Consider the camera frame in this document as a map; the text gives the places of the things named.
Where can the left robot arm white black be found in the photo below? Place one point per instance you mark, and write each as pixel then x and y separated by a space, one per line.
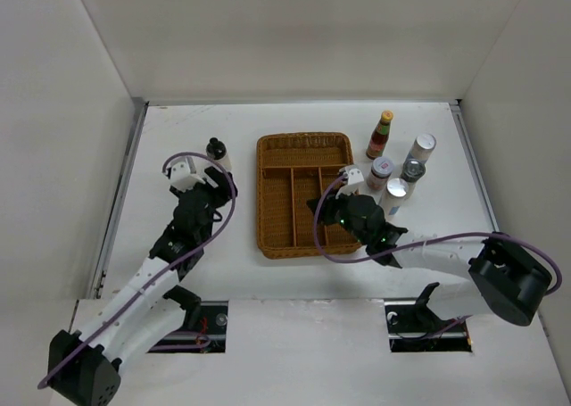
pixel 86 365

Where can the red chili sauce bottle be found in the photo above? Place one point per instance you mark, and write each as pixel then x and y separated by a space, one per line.
pixel 380 136

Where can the tall jar silver lid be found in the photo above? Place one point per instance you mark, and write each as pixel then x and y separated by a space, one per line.
pixel 422 148

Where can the white jar silver lid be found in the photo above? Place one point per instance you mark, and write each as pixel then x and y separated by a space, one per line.
pixel 395 193

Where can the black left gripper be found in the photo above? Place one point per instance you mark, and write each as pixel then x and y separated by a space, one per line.
pixel 223 191

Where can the spice jar white red lid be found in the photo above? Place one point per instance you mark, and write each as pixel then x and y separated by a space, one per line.
pixel 192 165
pixel 380 172

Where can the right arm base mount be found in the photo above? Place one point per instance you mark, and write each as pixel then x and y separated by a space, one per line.
pixel 412 327

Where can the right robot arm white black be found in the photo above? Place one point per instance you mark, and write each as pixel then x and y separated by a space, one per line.
pixel 498 274

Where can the brown wicker basket tray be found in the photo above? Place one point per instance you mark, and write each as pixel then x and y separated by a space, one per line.
pixel 293 168

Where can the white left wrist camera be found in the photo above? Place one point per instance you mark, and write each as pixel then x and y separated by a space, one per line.
pixel 178 172

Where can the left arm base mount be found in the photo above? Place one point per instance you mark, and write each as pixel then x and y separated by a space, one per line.
pixel 204 327

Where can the clear top salt grinder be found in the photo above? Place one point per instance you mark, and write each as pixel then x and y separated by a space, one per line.
pixel 412 171

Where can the dark sauce bottle black cap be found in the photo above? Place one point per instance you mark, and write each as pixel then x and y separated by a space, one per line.
pixel 218 151

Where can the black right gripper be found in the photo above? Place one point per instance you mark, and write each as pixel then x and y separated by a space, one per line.
pixel 342 196

